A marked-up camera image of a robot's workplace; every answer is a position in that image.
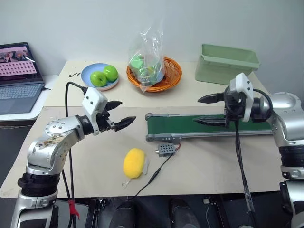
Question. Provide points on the yellow plush toy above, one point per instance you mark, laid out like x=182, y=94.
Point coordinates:
x=133, y=163

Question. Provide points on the clear plastic bag with toys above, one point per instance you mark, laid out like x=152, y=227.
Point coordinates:
x=146, y=64

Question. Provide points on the orange woven basket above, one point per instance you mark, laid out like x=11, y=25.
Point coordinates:
x=172, y=76

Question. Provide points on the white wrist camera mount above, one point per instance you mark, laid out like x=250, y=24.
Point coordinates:
x=93, y=99
x=243, y=84

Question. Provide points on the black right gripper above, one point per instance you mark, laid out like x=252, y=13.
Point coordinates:
x=234, y=107

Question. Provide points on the light blue plate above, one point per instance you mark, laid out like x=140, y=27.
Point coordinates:
x=86, y=76

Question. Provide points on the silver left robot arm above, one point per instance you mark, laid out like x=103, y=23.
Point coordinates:
x=51, y=142

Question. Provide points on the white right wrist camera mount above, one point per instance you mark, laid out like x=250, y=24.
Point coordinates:
x=243, y=84

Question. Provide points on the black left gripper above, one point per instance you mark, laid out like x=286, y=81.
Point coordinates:
x=104, y=121

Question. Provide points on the small black screws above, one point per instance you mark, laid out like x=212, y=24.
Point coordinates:
x=74, y=74

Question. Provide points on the small grey control box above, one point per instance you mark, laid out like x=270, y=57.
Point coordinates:
x=165, y=149

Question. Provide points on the dark rounded shape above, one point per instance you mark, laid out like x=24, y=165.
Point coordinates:
x=124, y=215

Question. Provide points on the green apple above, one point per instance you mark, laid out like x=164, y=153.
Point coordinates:
x=111, y=72
x=98, y=78

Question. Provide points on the green conveyor belt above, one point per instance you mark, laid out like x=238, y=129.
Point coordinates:
x=175, y=124

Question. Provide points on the grey laptop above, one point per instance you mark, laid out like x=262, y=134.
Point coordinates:
x=17, y=78

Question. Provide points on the light green plastic bin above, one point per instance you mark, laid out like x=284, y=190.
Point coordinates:
x=223, y=64

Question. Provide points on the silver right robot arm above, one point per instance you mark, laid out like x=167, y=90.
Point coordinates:
x=286, y=123

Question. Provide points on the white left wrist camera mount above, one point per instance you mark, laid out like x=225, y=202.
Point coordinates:
x=93, y=99

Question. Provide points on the small white plug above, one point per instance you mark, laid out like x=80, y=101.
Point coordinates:
x=206, y=201

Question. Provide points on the white side table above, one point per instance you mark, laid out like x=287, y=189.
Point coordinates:
x=48, y=83

